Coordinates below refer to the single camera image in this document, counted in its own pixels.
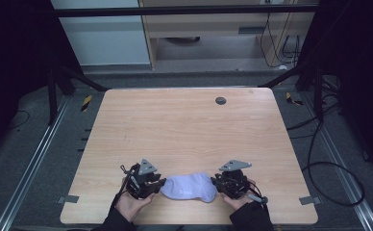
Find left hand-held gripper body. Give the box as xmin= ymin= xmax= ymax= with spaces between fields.
xmin=120 ymin=158 xmax=162 ymax=200

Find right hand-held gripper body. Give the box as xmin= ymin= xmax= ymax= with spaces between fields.
xmin=216 ymin=159 xmax=253 ymax=200

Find person's right hand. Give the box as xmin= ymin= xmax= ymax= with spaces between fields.
xmin=221 ymin=180 xmax=257 ymax=211

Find person's left hand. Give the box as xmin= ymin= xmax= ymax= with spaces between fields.
xmin=115 ymin=191 xmax=155 ymax=223

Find black yellow striped tape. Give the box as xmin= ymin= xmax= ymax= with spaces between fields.
xmin=285 ymin=91 xmax=304 ymax=107
xmin=80 ymin=94 xmax=93 ymax=113

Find black metal stand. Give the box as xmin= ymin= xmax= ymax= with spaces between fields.
xmin=45 ymin=62 xmax=112 ymax=127
xmin=258 ymin=62 xmax=325 ymax=122

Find white cabinet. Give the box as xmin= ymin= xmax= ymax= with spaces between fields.
xmin=49 ymin=0 xmax=152 ymax=67

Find light wooden desk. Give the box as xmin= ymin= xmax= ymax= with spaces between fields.
xmin=137 ymin=0 xmax=319 ymax=72

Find dark curtain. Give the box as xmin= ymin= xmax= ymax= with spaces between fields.
xmin=296 ymin=0 xmax=373 ymax=179
xmin=0 ymin=0 xmax=82 ymax=162

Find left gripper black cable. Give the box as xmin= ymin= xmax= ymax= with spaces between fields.
xmin=112 ymin=164 xmax=135 ymax=208

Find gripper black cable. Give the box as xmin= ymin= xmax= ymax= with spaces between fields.
xmin=247 ymin=180 xmax=271 ymax=215
xmin=112 ymin=164 xmax=135 ymax=208

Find grey cable plug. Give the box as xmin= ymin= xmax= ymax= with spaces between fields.
xmin=247 ymin=193 xmax=269 ymax=205

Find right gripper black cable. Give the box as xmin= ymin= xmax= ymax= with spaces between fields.
xmin=247 ymin=180 xmax=271 ymax=215

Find metal floor rail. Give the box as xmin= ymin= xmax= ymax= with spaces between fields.
xmin=303 ymin=92 xmax=373 ymax=231
xmin=0 ymin=95 xmax=71 ymax=231

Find black looped floor cable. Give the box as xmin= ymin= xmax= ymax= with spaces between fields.
xmin=302 ymin=120 xmax=366 ymax=208

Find thin black floor cable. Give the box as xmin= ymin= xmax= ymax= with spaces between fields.
xmin=10 ymin=110 xmax=31 ymax=131

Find black hanging desk cables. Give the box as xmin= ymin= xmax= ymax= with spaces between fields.
xmin=259 ymin=12 xmax=302 ymax=69

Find black frame crossbar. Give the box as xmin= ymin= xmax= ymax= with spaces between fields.
xmin=51 ymin=4 xmax=319 ymax=18

